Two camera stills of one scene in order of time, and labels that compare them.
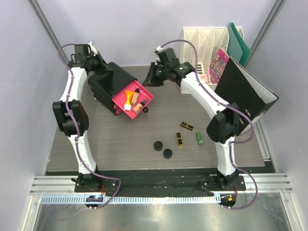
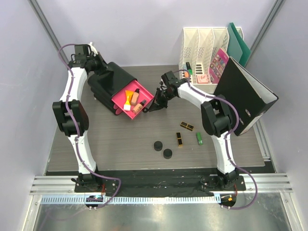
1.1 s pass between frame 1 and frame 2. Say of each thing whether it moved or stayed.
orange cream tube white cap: stayed
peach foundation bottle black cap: stayed
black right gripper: moved
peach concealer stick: stayed
